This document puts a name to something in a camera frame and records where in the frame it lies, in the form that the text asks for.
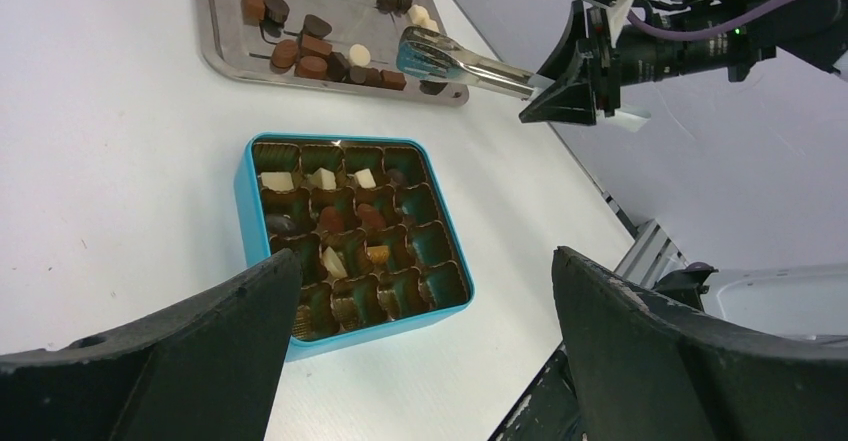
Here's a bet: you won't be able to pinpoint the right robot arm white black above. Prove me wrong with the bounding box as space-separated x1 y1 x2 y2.
519 0 847 131

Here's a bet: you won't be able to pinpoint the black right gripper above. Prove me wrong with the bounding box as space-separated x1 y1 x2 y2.
519 0 621 126

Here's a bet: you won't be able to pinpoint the white round chocolate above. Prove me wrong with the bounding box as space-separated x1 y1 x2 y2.
347 44 371 67

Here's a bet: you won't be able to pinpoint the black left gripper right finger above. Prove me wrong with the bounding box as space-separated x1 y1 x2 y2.
551 247 847 440

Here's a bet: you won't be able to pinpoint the teal chocolate box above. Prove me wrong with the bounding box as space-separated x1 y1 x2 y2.
234 133 475 360

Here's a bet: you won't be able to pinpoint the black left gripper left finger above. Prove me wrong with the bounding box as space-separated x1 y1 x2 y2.
1 249 302 440

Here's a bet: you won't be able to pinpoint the steel tray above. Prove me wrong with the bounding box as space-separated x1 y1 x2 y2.
195 0 469 107

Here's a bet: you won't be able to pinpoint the steel serving tongs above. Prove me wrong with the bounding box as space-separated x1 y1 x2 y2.
396 25 654 135

